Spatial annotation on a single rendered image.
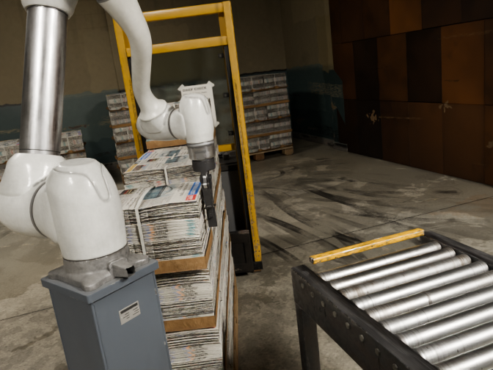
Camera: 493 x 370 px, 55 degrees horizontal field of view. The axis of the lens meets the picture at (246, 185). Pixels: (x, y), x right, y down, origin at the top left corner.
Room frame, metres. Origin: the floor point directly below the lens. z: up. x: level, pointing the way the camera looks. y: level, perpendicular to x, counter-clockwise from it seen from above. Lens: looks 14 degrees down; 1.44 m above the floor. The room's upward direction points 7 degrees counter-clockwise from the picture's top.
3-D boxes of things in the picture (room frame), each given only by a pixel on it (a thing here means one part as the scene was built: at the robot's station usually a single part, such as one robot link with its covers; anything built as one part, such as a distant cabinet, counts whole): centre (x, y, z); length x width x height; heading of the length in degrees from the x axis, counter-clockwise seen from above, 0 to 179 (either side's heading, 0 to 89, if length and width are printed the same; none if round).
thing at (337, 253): (1.48, -0.38, 0.81); 0.43 x 0.03 x 0.02; 108
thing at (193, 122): (1.54, 0.14, 1.30); 0.13 x 0.11 x 0.16; 57
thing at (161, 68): (3.19, 0.33, 1.27); 0.57 x 0.01 x 0.65; 89
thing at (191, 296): (2.01, 0.34, 0.42); 1.17 x 0.39 x 0.83; 179
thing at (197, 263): (1.54, 0.23, 0.86); 0.29 x 0.16 x 0.04; 178
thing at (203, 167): (1.54, 0.13, 1.12); 0.08 x 0.07 x 0.09; 179
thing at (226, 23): (3.17, 0.00, 0.97); 0.09 x 0.09 x 1.75; 89
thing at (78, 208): (1.10, 0.39, 1.17); 0.18 x 0.16 x 0.22; 57
